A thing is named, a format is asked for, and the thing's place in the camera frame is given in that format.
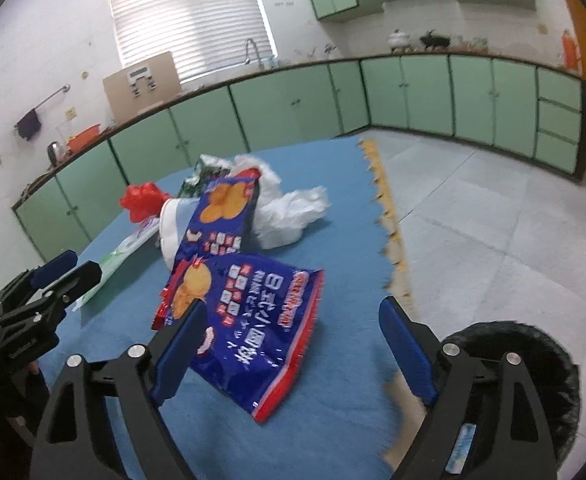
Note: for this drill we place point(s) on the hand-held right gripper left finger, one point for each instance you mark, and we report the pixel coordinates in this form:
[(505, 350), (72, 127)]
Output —
[(180, 355)]

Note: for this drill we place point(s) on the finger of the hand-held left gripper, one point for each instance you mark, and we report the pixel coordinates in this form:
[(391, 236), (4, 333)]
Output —
[(80, 280), (55, 265)]

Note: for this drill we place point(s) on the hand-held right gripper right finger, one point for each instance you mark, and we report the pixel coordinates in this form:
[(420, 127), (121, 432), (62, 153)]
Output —
[(405, 355)]

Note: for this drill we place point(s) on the green and white packet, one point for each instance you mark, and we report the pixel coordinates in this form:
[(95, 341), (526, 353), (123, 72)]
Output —
[(118, 260)]

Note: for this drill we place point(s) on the large blue snack bag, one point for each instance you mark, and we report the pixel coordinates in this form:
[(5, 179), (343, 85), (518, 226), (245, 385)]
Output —
[(263, 320)]

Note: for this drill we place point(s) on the red plastic bag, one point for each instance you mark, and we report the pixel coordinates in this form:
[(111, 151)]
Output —
[(143, 200)]

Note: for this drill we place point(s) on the black trash bin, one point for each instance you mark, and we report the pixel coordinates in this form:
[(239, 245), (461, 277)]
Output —
[(548, 355)]

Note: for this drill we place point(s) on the green snack packet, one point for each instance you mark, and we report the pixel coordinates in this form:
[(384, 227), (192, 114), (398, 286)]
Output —
[(193, 182)]

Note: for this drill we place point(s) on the narrow blue snack bag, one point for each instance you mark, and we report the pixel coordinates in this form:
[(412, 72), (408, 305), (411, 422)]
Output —
[(223, 210)]

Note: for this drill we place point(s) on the white plastic bag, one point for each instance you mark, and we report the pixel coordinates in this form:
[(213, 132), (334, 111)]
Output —
[(293, 210)]

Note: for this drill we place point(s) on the electric kettle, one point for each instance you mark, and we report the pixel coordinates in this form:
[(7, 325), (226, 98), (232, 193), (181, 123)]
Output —
[(56, 154)]

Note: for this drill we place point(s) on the blue foam mat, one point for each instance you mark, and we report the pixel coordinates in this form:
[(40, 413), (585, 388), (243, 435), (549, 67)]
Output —
[(343, 260)]

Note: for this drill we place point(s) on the orange basin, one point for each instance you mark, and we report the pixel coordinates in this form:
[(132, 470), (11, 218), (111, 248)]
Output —
[(84, 139)]

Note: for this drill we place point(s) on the purple towel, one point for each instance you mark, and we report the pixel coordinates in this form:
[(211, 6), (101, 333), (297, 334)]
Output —
[(29, 125)]

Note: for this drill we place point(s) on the yellow foam mat edge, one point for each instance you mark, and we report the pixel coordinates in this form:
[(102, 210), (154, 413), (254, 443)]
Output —
[(385, 195)]

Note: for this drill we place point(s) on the cardboard box with white label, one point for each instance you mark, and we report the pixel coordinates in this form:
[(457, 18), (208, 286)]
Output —
[(143, 95)]

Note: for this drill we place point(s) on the green lower kitchen cabinets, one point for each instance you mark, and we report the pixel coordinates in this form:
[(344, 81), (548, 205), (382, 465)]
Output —
[(273, 110)]

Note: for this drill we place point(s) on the white window blind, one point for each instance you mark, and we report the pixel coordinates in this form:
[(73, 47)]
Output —
[(188, 20)]

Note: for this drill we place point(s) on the metal faucet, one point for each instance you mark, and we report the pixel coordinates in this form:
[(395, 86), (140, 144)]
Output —
[(246, 50)]

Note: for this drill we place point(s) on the white pot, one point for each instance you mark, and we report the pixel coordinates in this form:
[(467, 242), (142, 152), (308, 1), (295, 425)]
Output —
[(399, 41)]

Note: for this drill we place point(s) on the black wok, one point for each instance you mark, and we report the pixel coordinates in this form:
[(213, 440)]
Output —
[(434, 41)]

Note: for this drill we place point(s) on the orange thermos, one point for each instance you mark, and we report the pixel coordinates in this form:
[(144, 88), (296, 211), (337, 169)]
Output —
[(569, 50)]

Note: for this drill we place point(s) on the metal towel rail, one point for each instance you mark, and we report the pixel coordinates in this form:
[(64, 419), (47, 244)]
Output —
[(53, 96)]

